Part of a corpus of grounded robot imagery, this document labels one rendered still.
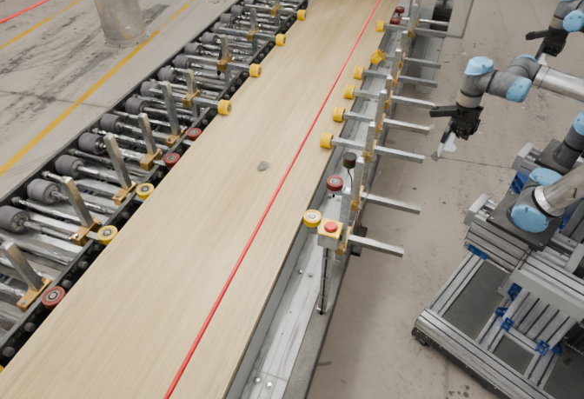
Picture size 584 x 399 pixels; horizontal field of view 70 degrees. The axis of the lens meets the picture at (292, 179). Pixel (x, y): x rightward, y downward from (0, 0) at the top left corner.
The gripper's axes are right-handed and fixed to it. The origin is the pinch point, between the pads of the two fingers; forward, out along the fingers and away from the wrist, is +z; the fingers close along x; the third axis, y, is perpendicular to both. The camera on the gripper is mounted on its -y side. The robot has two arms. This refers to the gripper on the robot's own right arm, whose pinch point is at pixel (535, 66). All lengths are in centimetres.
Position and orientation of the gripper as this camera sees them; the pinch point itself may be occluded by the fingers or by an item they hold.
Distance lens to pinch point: 236.8
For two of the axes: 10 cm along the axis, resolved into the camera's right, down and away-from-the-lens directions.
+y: 7.2, 4.8, -5.0
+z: 0.0, 7.3, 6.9
